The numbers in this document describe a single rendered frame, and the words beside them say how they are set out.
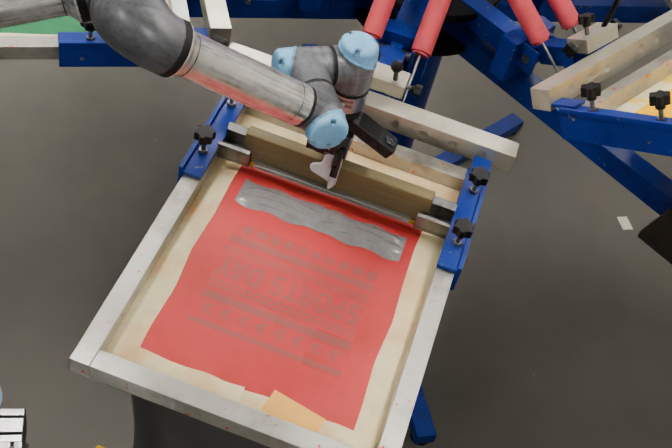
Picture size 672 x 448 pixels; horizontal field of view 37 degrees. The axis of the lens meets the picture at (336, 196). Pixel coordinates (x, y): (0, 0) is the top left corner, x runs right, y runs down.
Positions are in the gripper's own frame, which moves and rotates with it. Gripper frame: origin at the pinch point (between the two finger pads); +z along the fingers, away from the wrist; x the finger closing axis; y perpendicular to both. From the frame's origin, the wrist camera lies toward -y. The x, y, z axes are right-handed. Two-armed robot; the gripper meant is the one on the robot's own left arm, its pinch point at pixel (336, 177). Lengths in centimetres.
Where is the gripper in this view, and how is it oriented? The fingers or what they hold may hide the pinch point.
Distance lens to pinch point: 209.7
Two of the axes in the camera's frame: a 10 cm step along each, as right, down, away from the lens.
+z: -1.8, 6.7, 7.2
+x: -3.0, 6.6, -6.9
